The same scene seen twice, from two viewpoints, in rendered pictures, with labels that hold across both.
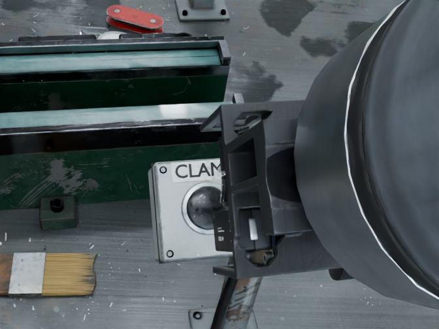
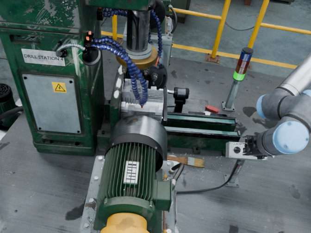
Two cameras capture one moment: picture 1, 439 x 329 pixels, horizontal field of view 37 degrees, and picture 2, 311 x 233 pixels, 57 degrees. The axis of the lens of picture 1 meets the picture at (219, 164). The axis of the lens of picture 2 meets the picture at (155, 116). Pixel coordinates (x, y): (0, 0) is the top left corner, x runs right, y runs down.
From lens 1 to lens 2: 84 cm
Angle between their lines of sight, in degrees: 12
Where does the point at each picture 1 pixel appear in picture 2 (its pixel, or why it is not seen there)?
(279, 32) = (247, 116)
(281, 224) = (254, 146)
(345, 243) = (260, 148)
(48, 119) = (199, 131)
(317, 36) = (257, 118)
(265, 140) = (253, 139)
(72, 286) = (200, 165)
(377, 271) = (262, 150)
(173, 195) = (231, 147)
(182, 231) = (232, 153)
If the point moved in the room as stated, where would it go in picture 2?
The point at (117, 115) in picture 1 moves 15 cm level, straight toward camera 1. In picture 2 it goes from (213, 131) to (214, 154)
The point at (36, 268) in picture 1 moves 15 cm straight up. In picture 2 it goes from (192, 160) to (198, 142)
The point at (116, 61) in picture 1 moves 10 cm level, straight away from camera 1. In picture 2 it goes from (212, 120) to (212, 107)
